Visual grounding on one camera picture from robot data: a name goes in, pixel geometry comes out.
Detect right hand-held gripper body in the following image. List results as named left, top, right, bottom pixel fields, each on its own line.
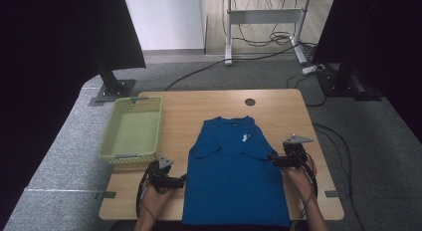
left=283, top=134, right=315, bottom=169

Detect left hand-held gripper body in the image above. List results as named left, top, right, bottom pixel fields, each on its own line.
left=147, top=155, right=174, bottom=194

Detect blue t-shirt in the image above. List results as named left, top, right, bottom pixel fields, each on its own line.
left=181, top=115, right=292, bottom=228

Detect green plastic basket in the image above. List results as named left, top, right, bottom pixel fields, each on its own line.
left=99, top=96, right=164, bottom=165

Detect person's left hand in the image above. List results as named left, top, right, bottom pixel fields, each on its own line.
left=139, top=187, right=173, bottom=222

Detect person's right hand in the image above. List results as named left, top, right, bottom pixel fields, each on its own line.
left=283, top=157, right=317, bottom=202

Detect black metal stand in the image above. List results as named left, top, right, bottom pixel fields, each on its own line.
left=88, top=48, right=137, bottom=108
left=316, top=58, right=382, bottom=103

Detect white power strip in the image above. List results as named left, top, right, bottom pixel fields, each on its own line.
left=302, top=64, right=326, bottom=76

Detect black curtain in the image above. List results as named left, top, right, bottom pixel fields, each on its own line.
left=0, top=0, right=147, bottom=225
left=312, top=0, right=422, bottom=144

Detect left hand-held gripper cable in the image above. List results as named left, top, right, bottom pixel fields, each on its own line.
left=135, top=159, right=159, bottom=219

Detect hand-held gripper cable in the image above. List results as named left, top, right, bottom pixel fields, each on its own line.
left=135, top=159, right=159, bottom=219
left=298, top=153, right=320, bottom=219

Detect right hand-held gripper cable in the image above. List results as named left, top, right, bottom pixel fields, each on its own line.
left=298, top=153, right=320, bottom=219

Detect long black floor cable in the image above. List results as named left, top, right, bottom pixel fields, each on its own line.
left=163, top=41, right=302, bottom=92

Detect tangle of black cables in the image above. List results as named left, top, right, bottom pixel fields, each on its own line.
left=232, top=0, right=318, bottom=54

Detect white desk frame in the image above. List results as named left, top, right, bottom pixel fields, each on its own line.
left=215, top=0, right=313, bottom=67

